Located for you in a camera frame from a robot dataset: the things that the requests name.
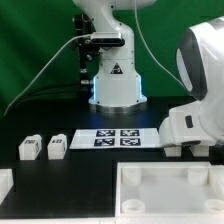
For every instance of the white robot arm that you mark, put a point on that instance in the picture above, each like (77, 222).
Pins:
(200, 63)

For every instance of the grey camera on mount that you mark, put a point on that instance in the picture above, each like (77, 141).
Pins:
(107, 39)

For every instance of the white square tabletop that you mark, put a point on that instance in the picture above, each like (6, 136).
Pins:
(145, 189)

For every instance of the black camera stand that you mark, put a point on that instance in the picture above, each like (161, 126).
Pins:
(87, 51)

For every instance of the white tag sheet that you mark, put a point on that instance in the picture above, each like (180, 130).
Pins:
(115, 138)

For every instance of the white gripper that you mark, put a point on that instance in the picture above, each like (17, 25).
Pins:
(183, 128)

